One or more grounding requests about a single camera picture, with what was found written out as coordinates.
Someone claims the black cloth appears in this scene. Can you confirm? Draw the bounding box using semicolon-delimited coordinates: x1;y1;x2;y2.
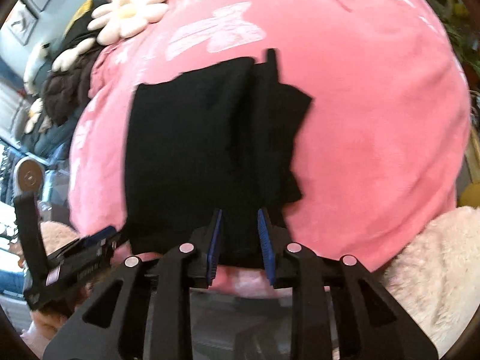
62;0;113;51

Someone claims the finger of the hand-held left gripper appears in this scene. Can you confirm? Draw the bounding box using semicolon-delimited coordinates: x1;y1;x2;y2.
80;226;130;257

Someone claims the black sweater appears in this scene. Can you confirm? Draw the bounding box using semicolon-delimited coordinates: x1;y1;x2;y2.
124;49;314;269

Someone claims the brown puffer jacket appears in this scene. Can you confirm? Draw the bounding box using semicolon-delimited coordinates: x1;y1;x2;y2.
41;54;102;126

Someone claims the white plush toy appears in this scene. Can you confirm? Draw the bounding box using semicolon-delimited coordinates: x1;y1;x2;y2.
23;41;51;94

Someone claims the pink printed blanket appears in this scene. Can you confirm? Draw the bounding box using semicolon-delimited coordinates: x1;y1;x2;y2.
67;0;471;289

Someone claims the large cream flower pillow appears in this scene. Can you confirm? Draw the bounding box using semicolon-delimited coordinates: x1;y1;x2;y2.
88;0;169;46

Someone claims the green potted plant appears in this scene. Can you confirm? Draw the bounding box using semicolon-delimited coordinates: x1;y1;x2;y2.
412;0;480;76

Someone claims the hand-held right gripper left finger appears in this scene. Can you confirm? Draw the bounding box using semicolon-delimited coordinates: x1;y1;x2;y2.
43;210;226;360

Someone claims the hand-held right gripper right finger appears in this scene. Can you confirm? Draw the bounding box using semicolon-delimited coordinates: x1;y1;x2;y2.
257;208;439;360

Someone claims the yellow pillow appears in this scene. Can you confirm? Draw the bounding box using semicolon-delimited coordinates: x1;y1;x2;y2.
64;0;94;34

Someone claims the small cream flower pillow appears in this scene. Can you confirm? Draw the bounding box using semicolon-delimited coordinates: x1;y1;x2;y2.
23;97;44;134
52;37;96;72

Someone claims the person's left forearm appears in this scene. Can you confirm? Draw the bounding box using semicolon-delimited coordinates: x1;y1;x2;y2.
20;292;81;355

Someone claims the cream fluffy blanket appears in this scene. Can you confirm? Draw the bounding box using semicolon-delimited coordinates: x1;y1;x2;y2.
375;206;480;357

